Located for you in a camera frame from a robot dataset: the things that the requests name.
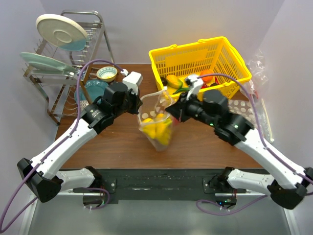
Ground yellow lemon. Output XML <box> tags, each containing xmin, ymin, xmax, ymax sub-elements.
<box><xmin>142</xmin><ymin>118</ymin><xmax>154</xmax><ymax>124</ymax></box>

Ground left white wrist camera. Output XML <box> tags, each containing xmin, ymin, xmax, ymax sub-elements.
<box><xmin>122</xmin><ymin>71</ymin><xmax>143</xmax><ymax>95</ymax></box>

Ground steel dish rack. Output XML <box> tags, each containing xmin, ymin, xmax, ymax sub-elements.
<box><xmin>20</xmin><ymin>10</ymin><xmax>114</xmax><ymax>125</ymax></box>

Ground pale green plate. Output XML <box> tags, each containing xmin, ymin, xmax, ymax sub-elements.
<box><xmin>20</xmin><ymin>52</ymin><xmax>76</xmax><ymax>73</ymax></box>

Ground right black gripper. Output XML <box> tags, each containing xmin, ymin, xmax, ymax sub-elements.
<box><xmin>166</xmin><ymin>90</ymin><xmax>218</xmax><ymax>128</ymax></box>

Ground yellow banana bunch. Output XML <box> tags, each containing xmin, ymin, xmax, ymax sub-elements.
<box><xmin>142</xmin><ymin>118</ymin><xmax>172</xmax><ymax>145</ymax></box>

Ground mango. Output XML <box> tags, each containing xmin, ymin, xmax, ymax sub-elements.
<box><xmin>166</xmin><ymin>75</ymin><xmax>183</xmax><ymax>89</ymax></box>

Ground teal rimmed yellow bowl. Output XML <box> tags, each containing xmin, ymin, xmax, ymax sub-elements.
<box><xmin>96</xmin><ymin>66</ymin><xmax>118</xmax><ymax>83</ymax></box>

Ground teal scalloped plate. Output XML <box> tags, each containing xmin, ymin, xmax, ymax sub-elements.
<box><xmin>74</xmin><ymin>79</ymin><xmax>108</xmax><ymax>102</ymax></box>

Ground clear zip top bag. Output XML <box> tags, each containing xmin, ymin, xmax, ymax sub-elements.
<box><xmin>137</xmin><ymin>89</ymin><xmax>174</xmax><ymax>151</ymax></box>

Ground white and teal plate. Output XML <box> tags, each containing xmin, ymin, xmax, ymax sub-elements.
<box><xmin>36</xmin><ymin>14</ymin><xmax>88</xmax><ymax>51</ymax></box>

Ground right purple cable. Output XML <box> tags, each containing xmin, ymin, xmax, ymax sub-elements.
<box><xmin>195</xmin><ymin>73</ymin><xmax>313</xmax><ymax>215</ymax></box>

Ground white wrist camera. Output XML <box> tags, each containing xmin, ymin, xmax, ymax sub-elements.
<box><xmin>184</xmin><ymin>74</ymin><xmax>203</xmax><ymax>100</ymax></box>
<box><xmin>122</xmin><ymin>71</ymin><xmax>143</xmax><ymax>95</ymax></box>

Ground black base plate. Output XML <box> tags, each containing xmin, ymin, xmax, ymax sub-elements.
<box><xmin>72</xmin><ymin>168</ymin><xmax>246</xmax><ymax>205</ymax></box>

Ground crumpled clear plastic bag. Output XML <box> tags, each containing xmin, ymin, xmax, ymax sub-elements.
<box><xmin>243</xmin><ymin>49</ymin><xmax>269</xmax><ymax>106</ymax></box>

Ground small blue white bowl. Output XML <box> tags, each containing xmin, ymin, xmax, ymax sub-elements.
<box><xmin>76</xmin><ymin>70</ymin><xmax>86</xmax><ymax>80</ymax></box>

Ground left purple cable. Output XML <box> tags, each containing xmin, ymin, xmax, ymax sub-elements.
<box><xmin>0</xmin><ymin>58</ymin><xmax>128</xmax><ymax>231</ymax></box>

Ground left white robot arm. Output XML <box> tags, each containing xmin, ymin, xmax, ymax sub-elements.
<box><xmin>17</xmin><ymin>80</ymin><xmax>142</xmax><ymax>203</ymax></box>

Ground yellow plastic shopping basket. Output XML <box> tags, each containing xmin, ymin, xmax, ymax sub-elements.
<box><xmin>149</xmin><ymin>36</ymin><xmax>252</xmax><ymax>100</ymax></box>

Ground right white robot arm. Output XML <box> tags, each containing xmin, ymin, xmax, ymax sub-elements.
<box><xmin>165</xmin><ymin>90</ymin><xmax>313</xmax><ymax>210</ymax></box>

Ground orange fruit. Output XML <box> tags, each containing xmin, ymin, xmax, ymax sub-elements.
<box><xmin>200</xmin><ymin>69</ymin><xmax>214</xmax><ymax>80</ymax></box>

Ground purple cable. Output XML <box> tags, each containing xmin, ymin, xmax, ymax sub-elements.
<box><xmin>195</xmin><ymin>73</ymin><xmax>313</xmax><ymax>215</ymax></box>
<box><xmin>0</xmin><ymin>58</ymin><xmax>128</xmax><ymax>231</ymax></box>

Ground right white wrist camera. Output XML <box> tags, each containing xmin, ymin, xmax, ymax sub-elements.
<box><xmin>184</xmin><ymin>74</ymin><xmax>203</xmax><ymax>100</ymax></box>

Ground polka dot plastic bag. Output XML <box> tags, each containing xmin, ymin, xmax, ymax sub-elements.
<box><xmin>228</xmin><ymin>99</ymin><xmax>268</xmax><ymax>129</ymax></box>

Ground dark avocado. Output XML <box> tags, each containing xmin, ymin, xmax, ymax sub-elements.
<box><xmin>160</xmin><ymin>77</ymin><xmax>168</xmax><ymax>86</ymax></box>

